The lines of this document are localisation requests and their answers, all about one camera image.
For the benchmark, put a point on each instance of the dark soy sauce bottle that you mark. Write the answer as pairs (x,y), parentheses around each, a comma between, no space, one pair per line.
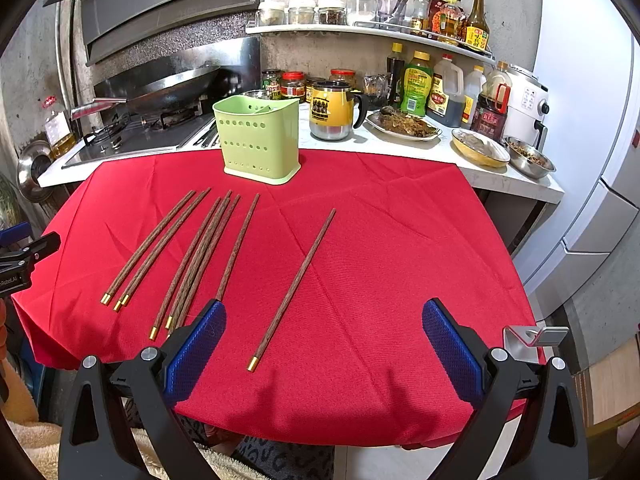
(395,66)

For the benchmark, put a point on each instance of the white refrigerator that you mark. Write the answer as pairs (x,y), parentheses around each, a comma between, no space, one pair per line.
(589,59)

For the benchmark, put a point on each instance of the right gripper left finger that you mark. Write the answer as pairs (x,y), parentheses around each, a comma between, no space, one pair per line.
(96,440)

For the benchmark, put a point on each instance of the metal table clamp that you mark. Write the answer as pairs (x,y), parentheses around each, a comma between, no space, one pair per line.
(523,342)

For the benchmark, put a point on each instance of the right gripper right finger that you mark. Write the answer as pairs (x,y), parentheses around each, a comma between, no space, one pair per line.
(550,442)

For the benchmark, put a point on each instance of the glass jar red lid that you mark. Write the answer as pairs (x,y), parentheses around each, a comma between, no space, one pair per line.
(360,11)

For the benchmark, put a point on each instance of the large oil jug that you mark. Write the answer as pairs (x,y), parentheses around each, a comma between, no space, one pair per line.
(446,101)

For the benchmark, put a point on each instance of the white rice cooker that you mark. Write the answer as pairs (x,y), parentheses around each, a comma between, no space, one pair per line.
(527,108)

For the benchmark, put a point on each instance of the red lid sauce jar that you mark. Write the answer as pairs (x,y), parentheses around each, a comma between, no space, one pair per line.
(293,85)

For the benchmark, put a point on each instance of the green utensil holder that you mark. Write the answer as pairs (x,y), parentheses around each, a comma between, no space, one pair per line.
(258,138)

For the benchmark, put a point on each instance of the cooking oil bottle red cap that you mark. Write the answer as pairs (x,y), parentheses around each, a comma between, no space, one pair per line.
(60,135)

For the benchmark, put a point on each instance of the red tablecloth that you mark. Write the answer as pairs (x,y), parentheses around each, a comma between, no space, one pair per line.
(323,278)

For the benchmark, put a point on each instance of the plate of cooked food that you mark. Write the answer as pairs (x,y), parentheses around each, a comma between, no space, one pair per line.
(397,123)

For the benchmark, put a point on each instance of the wooden chopstick gold tip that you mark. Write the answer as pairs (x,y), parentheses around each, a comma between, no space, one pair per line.
(158,320)
(283,306)
(157,250)
(204,264)
(144,246)
(202,242)
(236,250)

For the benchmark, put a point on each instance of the black wok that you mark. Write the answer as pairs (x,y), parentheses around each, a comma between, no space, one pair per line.
(169,92)

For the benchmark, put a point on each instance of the white plastic bottle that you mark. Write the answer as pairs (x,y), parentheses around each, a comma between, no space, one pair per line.
(473,85)

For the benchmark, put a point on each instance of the green bottle yellow cap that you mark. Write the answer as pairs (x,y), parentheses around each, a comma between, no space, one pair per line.
(418,78)

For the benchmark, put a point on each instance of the small steel bowl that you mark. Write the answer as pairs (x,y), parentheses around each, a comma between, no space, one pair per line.
(527,160)

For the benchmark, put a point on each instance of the tall brown sauce bottle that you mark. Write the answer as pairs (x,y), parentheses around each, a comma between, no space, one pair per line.
(476,34)

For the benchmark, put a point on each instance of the yellow steel mug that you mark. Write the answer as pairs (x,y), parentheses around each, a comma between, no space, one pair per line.
(335,110)

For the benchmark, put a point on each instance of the yellow rimmed dish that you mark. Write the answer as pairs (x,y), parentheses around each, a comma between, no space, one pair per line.
(479,149)

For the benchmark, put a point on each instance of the white wall shelf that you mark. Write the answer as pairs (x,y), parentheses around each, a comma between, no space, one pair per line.
(388,31)

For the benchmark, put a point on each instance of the red handled dark jug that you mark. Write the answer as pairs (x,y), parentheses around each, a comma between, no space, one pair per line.
(492,104)

